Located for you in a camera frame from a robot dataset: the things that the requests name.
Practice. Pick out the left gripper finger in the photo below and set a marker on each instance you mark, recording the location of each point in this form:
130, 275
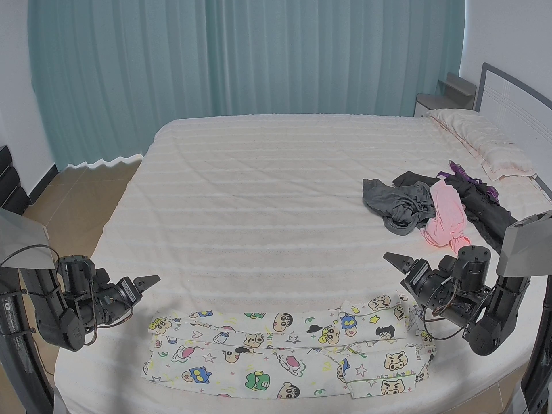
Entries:
145, 283

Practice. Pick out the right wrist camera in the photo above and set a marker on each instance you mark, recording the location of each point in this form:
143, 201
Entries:
447, 264

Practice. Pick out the pink garment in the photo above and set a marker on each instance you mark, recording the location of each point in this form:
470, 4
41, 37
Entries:
448, 214

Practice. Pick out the black chest of drawers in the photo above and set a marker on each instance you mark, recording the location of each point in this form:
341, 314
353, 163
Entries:
11, 179

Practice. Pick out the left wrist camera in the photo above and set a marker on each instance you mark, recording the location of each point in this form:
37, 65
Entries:
101, 276

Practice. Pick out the pale pink pillow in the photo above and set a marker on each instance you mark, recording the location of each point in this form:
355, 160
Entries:
483, 140

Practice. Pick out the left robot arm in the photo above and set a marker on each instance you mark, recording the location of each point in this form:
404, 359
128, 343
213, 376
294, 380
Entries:
47, 300

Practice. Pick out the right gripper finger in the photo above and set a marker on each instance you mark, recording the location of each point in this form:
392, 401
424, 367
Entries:
399, 262

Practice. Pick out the purple garment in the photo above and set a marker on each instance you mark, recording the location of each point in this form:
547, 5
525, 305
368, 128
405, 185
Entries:
463, 174

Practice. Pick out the dark grey garment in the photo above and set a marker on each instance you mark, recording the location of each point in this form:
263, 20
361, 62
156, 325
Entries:
396, 205

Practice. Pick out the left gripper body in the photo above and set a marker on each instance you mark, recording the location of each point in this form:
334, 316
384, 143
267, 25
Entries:
123, 298

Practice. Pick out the black garment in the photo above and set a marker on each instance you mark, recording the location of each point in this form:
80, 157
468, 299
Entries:
487, 209

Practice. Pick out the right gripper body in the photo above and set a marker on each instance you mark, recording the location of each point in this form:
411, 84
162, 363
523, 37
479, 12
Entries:
420, 280

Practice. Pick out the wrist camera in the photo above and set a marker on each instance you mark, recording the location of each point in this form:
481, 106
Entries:
101, 276
447, 264

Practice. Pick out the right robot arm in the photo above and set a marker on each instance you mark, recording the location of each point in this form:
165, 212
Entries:
496, 291

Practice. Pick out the grey bedside table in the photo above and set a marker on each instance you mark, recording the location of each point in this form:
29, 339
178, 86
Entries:
446, 97

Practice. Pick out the bed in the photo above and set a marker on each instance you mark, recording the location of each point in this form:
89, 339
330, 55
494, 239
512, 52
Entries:
258, 188

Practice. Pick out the blue-green curtain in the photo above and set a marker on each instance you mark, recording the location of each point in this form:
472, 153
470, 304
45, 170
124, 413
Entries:
241, 50

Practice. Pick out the white printed pyjama top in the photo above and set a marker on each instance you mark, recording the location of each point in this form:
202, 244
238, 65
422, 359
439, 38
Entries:
280, 352

